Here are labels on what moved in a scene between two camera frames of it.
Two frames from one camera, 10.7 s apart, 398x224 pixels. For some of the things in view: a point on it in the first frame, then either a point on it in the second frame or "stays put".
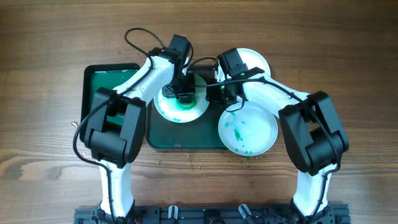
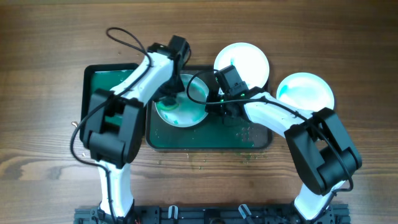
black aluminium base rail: (213, 214) stays put
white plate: (168, 109) stays put
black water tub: (103, 75) stays put
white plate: (250, 131) to (305, 91)
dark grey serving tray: (202, 134) stays put
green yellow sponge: (186, 106) to (168, 107)
